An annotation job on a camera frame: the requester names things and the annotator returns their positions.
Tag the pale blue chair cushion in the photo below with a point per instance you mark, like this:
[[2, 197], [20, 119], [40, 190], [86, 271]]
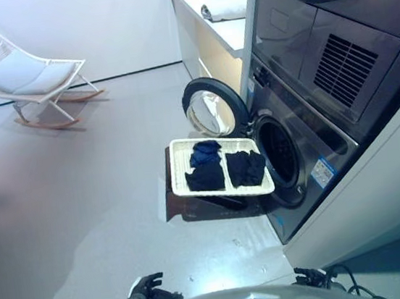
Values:
[[23, 74]]

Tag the white upright cabinet panel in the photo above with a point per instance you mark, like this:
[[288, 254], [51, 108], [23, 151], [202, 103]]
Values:
[[251, 15]]

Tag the black garment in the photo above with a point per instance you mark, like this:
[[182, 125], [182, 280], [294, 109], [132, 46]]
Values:
[[205, 178], [244, 169]]

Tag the white counter cabinet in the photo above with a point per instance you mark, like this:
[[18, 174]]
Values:
[[198, 14]]

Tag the small grey countertop object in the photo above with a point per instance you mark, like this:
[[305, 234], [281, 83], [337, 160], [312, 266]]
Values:
[[206, 11]]

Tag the white cabinet housing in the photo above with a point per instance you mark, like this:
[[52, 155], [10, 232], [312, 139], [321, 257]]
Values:
[[374, 201]]

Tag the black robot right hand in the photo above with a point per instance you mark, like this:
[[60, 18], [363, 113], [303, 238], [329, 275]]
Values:
[[312, 276]]

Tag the blue garment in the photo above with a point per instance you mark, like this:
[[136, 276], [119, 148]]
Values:
[[202, 153]]

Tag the white folded towel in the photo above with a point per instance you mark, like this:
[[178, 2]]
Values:
[[230, 7]]

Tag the brown wooden stool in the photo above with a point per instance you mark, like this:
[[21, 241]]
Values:
[[196, 210]]

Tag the grey stacked dryer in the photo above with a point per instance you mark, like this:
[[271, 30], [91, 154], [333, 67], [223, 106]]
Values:
[[298, 28]]

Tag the white wicker laundry basket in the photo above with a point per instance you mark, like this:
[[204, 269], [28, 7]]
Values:
[[180, 166]]

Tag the round glass washer door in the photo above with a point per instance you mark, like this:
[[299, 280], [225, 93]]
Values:
[[214, 113]]

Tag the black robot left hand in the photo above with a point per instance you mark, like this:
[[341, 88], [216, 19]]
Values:
[[152, 295]]

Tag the grey washing machine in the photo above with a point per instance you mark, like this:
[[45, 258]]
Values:
[[309, 150]]

